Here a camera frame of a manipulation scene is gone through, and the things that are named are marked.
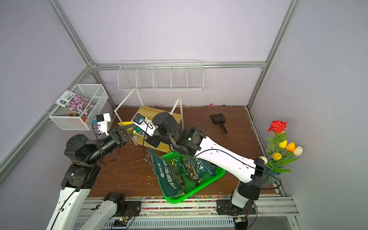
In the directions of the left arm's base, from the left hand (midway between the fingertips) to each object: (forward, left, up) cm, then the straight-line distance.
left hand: (137, 127), depth 57 cm
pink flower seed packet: (+21, +36, -6) cm, 42 cm away
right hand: (+2, -2, -3) cm, 4 cm away
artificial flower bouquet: (-8, -65, -16) cm, 67 cm away
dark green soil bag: (-15, -10, -16) cm, 24 cm away
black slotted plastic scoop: (+32, -47, -38) cm, 68 cm away
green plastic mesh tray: (-14, -21, -41) cm, 48 cm away
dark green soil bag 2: (-12, -25, -17) cm, 33 cm away
